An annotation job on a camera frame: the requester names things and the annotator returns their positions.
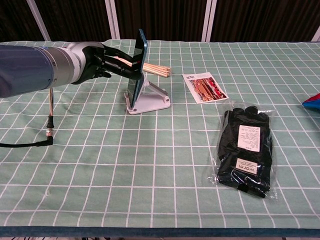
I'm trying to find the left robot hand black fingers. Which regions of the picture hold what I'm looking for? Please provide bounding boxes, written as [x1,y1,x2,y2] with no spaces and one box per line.
[67,41,145,85]

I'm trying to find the dark pleated curtain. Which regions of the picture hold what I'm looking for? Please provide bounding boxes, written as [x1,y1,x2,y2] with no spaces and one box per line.
[0,0,320,44]

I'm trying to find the black gloves in clear bag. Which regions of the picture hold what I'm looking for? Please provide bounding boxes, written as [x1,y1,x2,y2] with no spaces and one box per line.
[207,99,280,201]

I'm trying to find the black cable with metal connector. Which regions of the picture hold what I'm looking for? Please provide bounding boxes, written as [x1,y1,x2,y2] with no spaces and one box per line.
[0,87,56,149]

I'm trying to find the black smartphone with blue case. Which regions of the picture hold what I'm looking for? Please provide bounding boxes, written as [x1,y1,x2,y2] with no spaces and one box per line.
[126,28,149,107]

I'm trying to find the bundle of wooden chopsticks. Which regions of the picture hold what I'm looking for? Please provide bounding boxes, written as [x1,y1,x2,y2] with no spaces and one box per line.
[115,56,173,78]

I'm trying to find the red and blue object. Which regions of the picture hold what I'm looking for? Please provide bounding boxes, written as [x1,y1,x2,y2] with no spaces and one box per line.
[301,92,320,111]

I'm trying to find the white folding phone stand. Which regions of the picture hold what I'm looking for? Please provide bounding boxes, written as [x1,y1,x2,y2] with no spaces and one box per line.
[124,74,173,116]

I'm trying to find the printed photo postcard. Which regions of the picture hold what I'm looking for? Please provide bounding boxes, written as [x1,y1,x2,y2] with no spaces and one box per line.
[182,71,230,104]

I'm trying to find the green checked tablecloth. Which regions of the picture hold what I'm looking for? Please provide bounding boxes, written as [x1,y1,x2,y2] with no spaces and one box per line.
[0,39,320,238]

